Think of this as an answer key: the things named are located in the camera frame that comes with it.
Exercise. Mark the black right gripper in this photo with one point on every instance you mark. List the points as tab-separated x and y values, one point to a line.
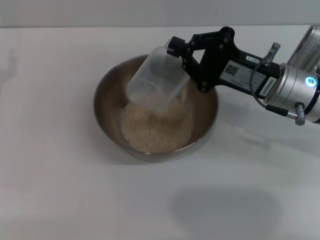
237	67

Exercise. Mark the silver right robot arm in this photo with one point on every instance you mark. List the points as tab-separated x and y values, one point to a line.
295	82

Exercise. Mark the white uncooked rice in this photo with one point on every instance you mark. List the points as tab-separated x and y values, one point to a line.
150	130

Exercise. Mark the clear plastic measuring cup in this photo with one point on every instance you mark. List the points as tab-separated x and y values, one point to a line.
155	75

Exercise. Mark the stainless steel mixing bowl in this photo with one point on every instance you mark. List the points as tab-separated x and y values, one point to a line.
107	100

